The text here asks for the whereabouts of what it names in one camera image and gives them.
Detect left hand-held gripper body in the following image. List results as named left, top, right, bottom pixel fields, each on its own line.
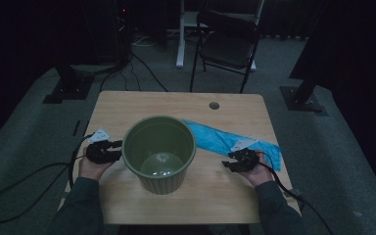
left=85, top=127, right=116, bottom=165

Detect dark curtain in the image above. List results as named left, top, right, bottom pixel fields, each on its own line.
left=288, top=0, right=376, bottom=200
left=0, top=0, right=112, bottom=153

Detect person's left hand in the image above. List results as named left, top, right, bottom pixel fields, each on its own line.
left=78, top=156, right=112, bottom=181

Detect blue plastic bag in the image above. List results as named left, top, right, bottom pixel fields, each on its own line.
left=184, top=119, right=282, bottom=172

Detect black stand base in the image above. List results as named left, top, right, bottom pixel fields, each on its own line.
left=42, top=62, right=96, bottom=105
left=279, top=77, right=329, bottom=117

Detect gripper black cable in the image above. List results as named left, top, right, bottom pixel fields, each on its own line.
left=258, top=151, right=336, bottom=235
left=0, top=131, right=96, bottom=224

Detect white floor cable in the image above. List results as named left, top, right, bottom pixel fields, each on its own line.
left=131, top=34, right=152, bottom=47

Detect black folding chair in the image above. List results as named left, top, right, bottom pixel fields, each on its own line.
left=189, top=10, right=262, bottom=95

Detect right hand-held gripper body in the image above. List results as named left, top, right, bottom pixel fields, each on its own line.
left=229, top=140, right=260, bottom=173

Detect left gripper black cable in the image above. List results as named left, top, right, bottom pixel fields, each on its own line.
left=0, top=131, right=96, bottom=224

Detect green plastic bin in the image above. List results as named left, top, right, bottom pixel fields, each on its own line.
left=121, top=115, right=197, bottom=196

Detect dark equipment tower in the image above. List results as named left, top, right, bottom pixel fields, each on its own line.
left=109, top=0, right=135, bottom=68

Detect person's right hand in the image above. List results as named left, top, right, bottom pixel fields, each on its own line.
left=240, top=150, right=274, bottom=188

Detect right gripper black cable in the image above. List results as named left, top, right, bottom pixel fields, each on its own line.
left=258, top=151, right=336, bottom=235

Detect black floor cables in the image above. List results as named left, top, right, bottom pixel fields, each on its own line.
left=99, top=52, right=169, bottom=93

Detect grey tape piece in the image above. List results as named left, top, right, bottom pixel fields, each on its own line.
left=283, top=188, right=306, bottom=201

